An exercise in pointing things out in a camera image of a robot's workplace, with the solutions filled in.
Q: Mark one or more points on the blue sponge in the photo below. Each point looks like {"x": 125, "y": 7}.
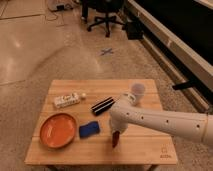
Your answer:
{"x": 89, "y": 129}

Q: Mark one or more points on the black office chair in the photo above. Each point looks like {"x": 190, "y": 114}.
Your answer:
{"x": 102, "y": 6}

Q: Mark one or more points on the black box on floor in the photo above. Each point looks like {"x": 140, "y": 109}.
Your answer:
{"x": 134, "y": 30}

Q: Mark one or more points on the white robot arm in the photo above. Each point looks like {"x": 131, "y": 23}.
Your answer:
{"x": 196, "y": 127}

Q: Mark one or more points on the black striped eraser block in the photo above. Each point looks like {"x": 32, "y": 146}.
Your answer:
{"x": 102, "y": 106}

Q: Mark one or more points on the white tube bottle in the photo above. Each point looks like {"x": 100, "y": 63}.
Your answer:
{"x": 68, "y": 100}

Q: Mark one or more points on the wooden table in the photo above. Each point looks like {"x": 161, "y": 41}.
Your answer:
{"x": 137, "y": 146}

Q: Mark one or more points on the red chili pepper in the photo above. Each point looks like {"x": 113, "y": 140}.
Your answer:
{"x": 115, "y": 138}

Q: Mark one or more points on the orange plate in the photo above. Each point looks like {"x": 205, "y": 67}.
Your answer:
{"x": 58, "y": 130}

